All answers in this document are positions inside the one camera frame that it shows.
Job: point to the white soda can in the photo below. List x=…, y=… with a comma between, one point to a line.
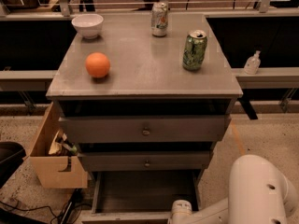
x=159, y=19

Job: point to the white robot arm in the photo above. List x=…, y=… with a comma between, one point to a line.
x=258, y=194

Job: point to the clear sanitizer bottle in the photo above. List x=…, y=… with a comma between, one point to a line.
x=252, y=64

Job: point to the crumpled items in box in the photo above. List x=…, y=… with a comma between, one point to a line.
x=60, y=145

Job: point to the orange ball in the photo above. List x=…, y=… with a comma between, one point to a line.
x=97, y=65

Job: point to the grey drawer cabinet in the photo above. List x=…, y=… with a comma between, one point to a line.
x=146, y=79

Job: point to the black chair edge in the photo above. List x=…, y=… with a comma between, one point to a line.
x=11, y=157

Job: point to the wooden box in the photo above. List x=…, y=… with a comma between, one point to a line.
x=54, y=172

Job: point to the grey drawer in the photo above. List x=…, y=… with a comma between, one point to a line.
x=145, y=129
x=139, y=197
x=144, y=161

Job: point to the green soda can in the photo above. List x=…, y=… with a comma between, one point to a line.
x=195, y=49

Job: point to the grey bottom drawer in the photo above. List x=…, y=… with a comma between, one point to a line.
x=139, y=197

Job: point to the white ceramic bowl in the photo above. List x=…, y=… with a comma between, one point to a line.
x=88, y=25

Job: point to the grey middle drawer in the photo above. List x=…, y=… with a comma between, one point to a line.
x=144, y=161

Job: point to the grey top drawer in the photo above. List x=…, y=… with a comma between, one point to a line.
x=145, y=129

